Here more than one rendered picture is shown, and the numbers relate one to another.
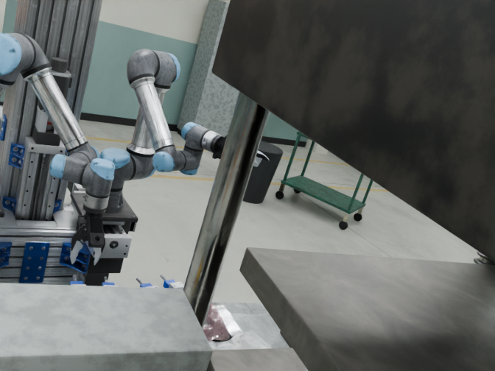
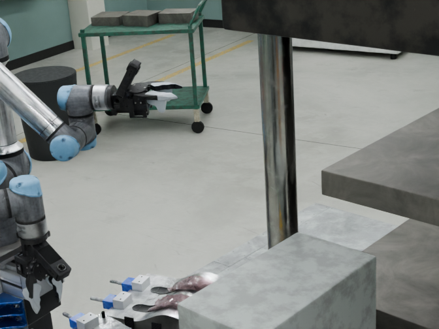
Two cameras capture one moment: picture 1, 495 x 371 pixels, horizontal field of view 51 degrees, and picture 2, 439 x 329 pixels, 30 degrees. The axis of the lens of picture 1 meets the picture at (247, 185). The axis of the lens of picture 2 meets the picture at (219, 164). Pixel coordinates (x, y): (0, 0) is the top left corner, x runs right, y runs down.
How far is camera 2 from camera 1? 72 cm
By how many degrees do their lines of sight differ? 17
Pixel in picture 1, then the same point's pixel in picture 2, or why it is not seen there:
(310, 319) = (430, 193)
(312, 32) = not seen: outside the picture
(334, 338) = not seen: outside the picture
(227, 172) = (278, 113)
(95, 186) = (30, 211)
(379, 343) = not seen: outside the picture
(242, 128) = (279, 66)
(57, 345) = (288, 307)
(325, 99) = (411, 18)
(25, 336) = (260, 314)
